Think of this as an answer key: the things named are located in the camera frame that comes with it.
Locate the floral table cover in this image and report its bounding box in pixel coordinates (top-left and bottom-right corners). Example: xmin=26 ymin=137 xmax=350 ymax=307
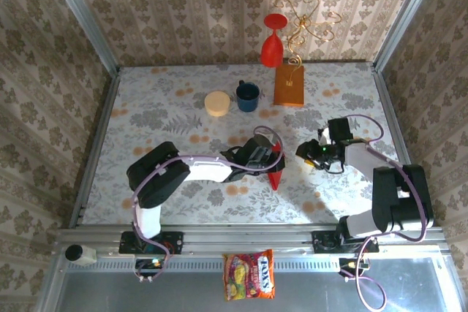
xmin=82 ymin=62 xmax=418 ymax=226

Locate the small electronics board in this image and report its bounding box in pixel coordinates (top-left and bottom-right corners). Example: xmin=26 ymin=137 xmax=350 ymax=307
xmin=339 ymin=257 xmax=369 ymax=273
xmin=134 ymin=257 xmax=165 ymax=272

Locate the aluminium left side rail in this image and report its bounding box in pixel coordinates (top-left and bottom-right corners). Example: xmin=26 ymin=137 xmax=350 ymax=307
xmin=69 ymin=70 xmax=121 ymax=229

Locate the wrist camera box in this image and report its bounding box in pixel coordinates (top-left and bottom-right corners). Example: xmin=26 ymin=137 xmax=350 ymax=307
xmin=327 ymin=117 xmax=355 ymax=143
xmin=246 ymin=145 xmax=272 ymax=167

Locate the slotted grey cable duct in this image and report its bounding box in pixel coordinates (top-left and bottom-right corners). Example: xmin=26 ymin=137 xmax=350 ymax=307
xmin=60 ymin=253 xmax=451 ymax=273

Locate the gold wire rack wooden base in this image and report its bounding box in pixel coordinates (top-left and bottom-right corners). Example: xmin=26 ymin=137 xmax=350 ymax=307
xmin=273 ymin=0 xmax=343 ymax=107

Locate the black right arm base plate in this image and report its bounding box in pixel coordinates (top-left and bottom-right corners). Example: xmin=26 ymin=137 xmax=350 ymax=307
xmin=312 ymin=229 xmax=380 ymax=254

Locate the aluminium right corner post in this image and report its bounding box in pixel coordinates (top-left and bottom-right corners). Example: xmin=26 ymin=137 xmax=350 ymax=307
xmin=372 ymin=0 xmax=446 ymax=72

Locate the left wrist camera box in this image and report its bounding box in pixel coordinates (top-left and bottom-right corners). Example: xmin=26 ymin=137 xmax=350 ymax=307
xmin=246 ymin=145 xmax=272 ymax=167

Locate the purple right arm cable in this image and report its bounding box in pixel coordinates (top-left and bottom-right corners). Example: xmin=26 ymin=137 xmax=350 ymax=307
xmin=339 ymin=114 xmax=429 ymax=311

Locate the red plastic goblet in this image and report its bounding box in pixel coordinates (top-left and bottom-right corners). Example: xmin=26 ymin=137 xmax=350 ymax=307
xmin=260 ymin=13 xmax=288 ymax=68

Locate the aluminium right side rail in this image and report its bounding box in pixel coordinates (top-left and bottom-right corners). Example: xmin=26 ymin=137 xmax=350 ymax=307
xmin=371 ymin=64 xmax=431 ymax=227

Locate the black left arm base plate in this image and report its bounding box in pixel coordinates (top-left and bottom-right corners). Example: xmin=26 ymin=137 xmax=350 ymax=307
xmin=119 ymin=230 xmax=184 ymax=255

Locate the aluminium corner post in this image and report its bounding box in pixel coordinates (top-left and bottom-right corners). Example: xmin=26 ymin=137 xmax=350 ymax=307
xmin=372 ymin=0 xmax=446 ymax=72
xmin=42 ymin=0 xmax=121 ymax=76

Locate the aluminium rail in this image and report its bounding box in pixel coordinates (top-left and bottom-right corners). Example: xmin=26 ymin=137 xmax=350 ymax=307
xmin=69 ymin=70 xmax=121 ymax=229
xmin=371 ymin=64 xmax=431 ymax=227

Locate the grey metal panel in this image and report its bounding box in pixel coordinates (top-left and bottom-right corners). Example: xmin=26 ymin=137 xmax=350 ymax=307
xmin=50 ymin=270 xmax=464 ymax=312

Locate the small grey camera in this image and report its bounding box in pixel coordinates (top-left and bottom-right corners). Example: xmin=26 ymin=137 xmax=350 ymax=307
xmin=64 ymin=243 xmax=98 ymax=267

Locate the aluminium front beam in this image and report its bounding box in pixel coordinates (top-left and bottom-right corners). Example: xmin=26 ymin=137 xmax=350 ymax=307
xmin=50 ymin=224 xmax=453 ymax=255

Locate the dark blue mug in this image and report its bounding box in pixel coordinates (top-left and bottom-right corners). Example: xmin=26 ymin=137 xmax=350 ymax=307
xmin=235 ymin=80 xmax=261 ymax=113

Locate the aluminium left corner post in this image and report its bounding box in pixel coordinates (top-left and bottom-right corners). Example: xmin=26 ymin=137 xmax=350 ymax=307
xmin=42 ymin=0 xmax=121 ymax=76

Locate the Fox's candy bag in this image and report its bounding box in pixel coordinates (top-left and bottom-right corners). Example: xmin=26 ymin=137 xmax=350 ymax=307
xmin=222 ymin=248 xmax=276 ymax=302

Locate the beige round disc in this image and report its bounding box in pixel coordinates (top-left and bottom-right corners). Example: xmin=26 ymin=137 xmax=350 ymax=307
xmin=204 ymin=91 xmax=232 ymax=118

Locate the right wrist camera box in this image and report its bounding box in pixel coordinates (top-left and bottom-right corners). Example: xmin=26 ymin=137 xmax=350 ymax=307
xmin=327 ymin=117 xmax=355 ymax=143

